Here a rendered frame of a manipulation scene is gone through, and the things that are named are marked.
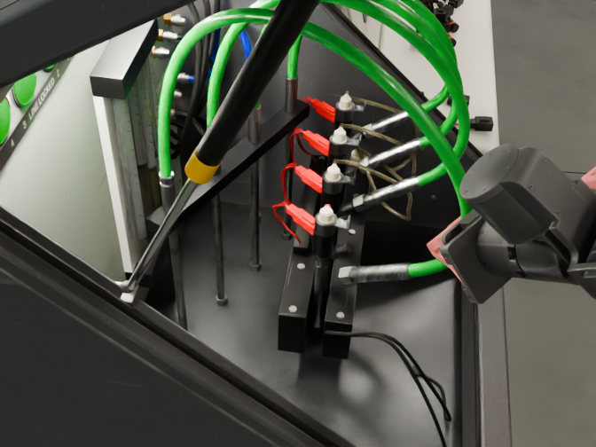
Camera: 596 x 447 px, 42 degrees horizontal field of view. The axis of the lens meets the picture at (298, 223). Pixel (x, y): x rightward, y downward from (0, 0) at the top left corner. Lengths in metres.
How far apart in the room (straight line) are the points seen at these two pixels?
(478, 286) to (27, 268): 0.39
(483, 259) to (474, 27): 1.00
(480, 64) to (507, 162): 0.95
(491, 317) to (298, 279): 0.27
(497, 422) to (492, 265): 0.35
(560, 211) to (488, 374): 0.48
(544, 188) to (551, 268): 0.07
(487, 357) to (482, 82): 0.61
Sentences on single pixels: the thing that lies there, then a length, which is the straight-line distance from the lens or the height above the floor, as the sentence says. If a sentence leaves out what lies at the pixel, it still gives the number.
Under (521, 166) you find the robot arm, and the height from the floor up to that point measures 1.42.
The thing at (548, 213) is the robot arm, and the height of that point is 1.40.
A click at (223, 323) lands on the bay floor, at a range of 1.23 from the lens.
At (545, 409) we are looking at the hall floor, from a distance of 2.25.
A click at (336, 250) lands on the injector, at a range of 1.01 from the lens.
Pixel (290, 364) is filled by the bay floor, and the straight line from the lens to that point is 1.19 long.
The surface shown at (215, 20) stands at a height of 1.40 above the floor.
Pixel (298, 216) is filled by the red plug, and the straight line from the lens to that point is 1.01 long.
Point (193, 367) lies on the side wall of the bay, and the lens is 0.66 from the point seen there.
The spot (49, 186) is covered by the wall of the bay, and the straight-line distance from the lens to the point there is 0.85.
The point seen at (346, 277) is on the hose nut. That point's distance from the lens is 0.89.
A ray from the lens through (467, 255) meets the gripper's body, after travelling 0.72.
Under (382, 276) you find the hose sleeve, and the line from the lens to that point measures 0.86.
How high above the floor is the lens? 1.80
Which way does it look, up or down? 44 degrees down
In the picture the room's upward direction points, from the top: 3 degrees clockwise
